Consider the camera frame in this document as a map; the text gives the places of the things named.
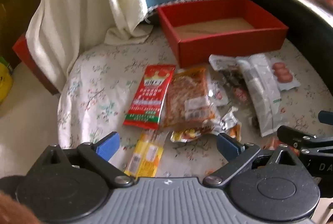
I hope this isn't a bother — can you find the long white snack packet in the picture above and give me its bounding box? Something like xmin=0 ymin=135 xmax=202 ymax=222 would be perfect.
xmin=237 ymin=54 xmax=281 ymax=137

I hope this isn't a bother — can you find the small orange yellow packet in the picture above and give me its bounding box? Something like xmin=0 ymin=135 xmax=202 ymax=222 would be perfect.
xmin=170 ymin=124 xmax=241 ymax=143

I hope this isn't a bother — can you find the yellow green bag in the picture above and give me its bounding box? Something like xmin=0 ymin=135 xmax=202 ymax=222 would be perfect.
xmin=0 ymin=56 xmax=14 ymax=106

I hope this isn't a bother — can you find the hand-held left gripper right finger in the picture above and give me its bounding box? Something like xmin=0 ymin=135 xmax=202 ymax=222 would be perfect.
xmin=203 ymin=133 xmax=303 ymax=186

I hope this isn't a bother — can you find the clear sausage packet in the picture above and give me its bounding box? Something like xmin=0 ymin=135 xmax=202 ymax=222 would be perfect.
xmin=269 ymin=58 xmax=299 ymax=91

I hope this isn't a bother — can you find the wooden cabinet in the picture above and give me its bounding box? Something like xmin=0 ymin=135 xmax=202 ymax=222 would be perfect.
xmin=0 ymin=0 xmax=48 ymax=68

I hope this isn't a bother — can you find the red snack packet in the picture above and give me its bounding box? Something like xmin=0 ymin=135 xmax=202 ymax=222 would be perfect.
xmin=123 ymin=65 xmax=177 ymax=131

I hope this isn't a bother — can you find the cream blanket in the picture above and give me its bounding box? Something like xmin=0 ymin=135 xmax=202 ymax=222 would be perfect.
xmin=25 ymin=0 xmax=157 ymax=81

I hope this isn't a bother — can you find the floral bed sheet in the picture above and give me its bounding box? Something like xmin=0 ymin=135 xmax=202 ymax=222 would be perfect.
xmin=57 ymin=23 xmax=333 ymax=175

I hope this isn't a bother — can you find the red cardboard box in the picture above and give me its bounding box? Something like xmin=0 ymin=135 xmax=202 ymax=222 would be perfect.
xmin=157 ymin=0 xmax=289 ymax=68

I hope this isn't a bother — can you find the orange translucent snack packet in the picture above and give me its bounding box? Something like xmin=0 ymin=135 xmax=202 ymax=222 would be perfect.
xmin=161 ymin=68 xmax=217 ymax=133

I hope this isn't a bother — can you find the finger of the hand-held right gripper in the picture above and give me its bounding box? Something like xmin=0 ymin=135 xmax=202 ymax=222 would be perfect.
xmin=318 ymin=111 xmax=333 ymax=123
xmin=277 ymin=125 xmax=333 ymax=155

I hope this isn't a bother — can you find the yellow snack stick packet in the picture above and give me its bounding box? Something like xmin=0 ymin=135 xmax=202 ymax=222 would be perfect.
xmin=124 ymin=131 xmax=150 ymax=178
xmin=142 ymin=133 xmax=165 ymax=178

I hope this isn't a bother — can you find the dark seaweed snack packet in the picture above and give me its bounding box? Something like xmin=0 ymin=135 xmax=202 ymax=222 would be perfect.
xmin=209 ymin=55 xmax=250 ymax=105

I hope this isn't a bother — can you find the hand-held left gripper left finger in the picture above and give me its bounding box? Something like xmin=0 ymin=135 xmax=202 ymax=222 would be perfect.
xmin=43 ymin=132 xmax=135 ymax=187

